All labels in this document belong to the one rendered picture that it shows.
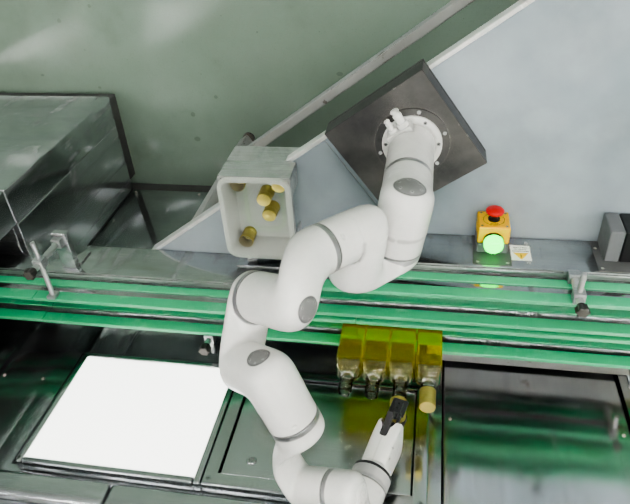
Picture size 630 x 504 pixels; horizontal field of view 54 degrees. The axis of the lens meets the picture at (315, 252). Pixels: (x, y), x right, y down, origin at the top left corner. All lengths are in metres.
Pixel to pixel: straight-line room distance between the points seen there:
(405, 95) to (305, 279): 0.54
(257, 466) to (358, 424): 0.24
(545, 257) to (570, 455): 0.43
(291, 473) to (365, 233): 0.43
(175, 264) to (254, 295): 0.74
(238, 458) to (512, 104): 0.95
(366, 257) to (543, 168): 0.58
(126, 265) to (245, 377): 0.83
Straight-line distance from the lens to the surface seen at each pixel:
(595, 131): 1.44
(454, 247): 1.49
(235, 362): 0.97
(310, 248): 0.92
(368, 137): 1.35
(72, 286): 1.72
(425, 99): 1.30
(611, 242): 1.49
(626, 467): 1.54
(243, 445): 1.45
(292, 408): 0.95
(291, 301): 0.88
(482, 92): 1.37
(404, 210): 1.06
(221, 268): 1.61
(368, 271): 1.04
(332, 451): 1.41
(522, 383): 1.63
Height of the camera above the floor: 2.02
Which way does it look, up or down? 52 degrees down
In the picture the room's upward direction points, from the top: 164 degrees counter-clockwise
